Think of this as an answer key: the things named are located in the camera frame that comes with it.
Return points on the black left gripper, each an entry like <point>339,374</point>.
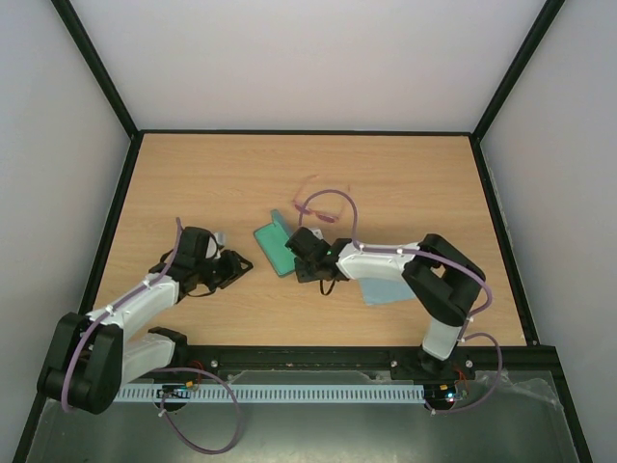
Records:
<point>232,269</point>

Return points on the black frame corner post left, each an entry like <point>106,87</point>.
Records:
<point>85,46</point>

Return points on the black frame corner post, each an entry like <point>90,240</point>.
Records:
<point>85,46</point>
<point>524,54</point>

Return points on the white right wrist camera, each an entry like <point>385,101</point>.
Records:
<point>316,232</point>

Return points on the black frame corner post right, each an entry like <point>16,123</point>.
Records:
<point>524,54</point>

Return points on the grey-blue glasses case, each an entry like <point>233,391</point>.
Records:
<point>271,239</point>

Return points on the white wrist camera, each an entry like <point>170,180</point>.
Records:
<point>220,239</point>
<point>316,232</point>

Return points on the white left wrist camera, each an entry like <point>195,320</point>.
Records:
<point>220,239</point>

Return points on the pink sunglasses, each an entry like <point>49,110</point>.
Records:
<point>327,208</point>

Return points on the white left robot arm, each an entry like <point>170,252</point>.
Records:
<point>93,355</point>

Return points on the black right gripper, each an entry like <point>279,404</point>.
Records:
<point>303,263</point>

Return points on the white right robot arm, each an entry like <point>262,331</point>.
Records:
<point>448,285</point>

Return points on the blue cleaning cloth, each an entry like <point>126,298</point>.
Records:
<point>381,292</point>

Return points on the light blue cable duct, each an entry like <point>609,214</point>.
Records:
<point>267,394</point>

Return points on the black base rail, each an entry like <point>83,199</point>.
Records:
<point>401,363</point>

